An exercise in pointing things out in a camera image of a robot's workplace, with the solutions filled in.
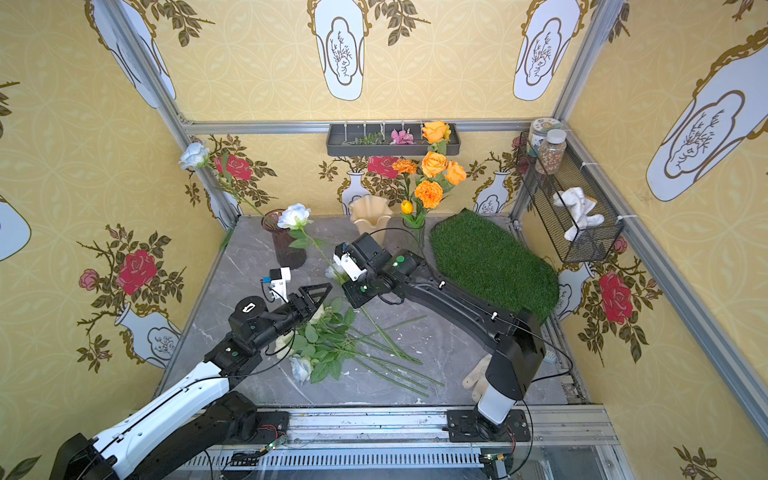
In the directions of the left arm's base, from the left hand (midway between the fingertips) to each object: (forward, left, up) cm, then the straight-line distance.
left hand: (321, 286), depth 75 cm
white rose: (+16, +6, +8) cm, 19 cm away
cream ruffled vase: (+32, -12, -6) cm, 35 cm away
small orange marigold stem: (+19, -28, +13) cm, 36 cm away
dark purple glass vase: (+24, +17, -19) cm, 35 cm away
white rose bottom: (-15, +6, -17) cm, 23 cm away
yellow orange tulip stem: (+22, -23, +3) cm, 32 cm away
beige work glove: (-17, -41, -21) cm, 49 cm away
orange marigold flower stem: (+33, -23, +12) cm, 41 cm away
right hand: (+2, -8, -3) cm, 9 cm away
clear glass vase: (+24, -28, -9) cm, 38 cm away
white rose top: (+16, +1, -17) cm, 23 cm away
